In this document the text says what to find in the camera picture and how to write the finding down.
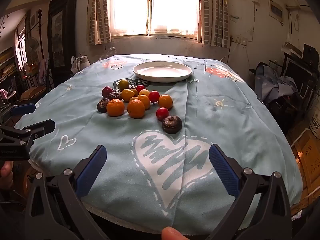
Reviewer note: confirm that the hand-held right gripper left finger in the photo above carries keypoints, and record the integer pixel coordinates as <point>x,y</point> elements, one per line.
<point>91,170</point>

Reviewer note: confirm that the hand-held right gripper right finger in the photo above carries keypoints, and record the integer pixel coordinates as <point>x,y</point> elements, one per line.
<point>222,170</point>

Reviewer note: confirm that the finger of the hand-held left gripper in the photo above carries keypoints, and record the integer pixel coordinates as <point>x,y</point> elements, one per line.
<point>40,127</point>
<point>23,108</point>

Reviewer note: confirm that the orange tangerine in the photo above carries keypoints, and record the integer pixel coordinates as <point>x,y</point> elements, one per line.
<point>115,107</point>
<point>136,108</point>

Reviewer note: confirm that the dark red plum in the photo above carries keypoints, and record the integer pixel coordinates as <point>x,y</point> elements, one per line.
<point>107,91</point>

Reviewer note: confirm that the dark chocolate donut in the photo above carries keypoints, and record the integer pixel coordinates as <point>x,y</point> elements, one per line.
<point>114,95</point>

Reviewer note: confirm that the red cherry tomato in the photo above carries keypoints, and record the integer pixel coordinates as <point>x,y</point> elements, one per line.
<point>154,96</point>
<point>162,113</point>
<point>140,88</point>

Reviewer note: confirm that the golden yellow round fruit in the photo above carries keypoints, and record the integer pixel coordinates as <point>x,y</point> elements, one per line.
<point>128,95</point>

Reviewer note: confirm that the smooth small orange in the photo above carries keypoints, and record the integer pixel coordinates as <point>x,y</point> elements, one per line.
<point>144,101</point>
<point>165,101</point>

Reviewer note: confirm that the white oval plate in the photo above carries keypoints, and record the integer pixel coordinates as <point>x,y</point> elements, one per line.
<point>162,71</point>

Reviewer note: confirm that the person's left hand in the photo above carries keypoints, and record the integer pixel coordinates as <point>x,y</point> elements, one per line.
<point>6,173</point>

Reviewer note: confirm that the person's right hand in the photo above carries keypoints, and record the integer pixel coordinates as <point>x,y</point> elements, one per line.
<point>172,233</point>

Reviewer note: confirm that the chair with brown cushion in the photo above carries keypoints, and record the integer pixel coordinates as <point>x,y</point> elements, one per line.
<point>32,91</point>

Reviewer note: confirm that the light blue printed tablecloth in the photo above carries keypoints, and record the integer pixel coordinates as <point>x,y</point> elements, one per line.
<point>225,130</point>

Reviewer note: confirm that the bookshelf with books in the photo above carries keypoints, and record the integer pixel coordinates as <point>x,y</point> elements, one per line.
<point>6,62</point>

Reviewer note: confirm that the standing electric fan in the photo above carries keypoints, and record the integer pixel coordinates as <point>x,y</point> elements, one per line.
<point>32,46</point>

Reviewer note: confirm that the white ceramic pitcher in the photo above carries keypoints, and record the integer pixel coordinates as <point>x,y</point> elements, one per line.
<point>84,62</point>

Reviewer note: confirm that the dark coat stand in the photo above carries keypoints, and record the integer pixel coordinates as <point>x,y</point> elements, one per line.
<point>40,30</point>

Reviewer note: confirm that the brown cardboard box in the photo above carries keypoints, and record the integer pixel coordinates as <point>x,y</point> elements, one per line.
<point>308,155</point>

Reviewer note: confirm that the olive green round fruit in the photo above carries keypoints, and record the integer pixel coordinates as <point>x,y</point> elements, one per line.
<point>123,84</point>

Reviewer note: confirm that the pale yellow spotted fruit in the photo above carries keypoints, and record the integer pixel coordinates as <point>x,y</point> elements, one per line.
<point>144,92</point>

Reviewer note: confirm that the pile of grey clothes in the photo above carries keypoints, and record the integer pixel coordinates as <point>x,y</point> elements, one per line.
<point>272,85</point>

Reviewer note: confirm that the white bucket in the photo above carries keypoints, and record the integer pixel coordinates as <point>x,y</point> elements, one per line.
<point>315,125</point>

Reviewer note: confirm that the dark wooden cabinet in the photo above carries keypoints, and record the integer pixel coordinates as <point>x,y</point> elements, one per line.
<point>75,17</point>

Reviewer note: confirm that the checked grey curtain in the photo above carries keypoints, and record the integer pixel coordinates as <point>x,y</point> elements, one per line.
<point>98,17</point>
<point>212,17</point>

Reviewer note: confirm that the black monitor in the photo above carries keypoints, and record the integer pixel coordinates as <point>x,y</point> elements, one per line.
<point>297,72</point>

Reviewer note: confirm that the bright window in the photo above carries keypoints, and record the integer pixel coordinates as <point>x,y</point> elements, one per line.
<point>130,5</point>

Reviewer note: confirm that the white wall socket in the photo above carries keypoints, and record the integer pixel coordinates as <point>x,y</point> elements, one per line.
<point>242,40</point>

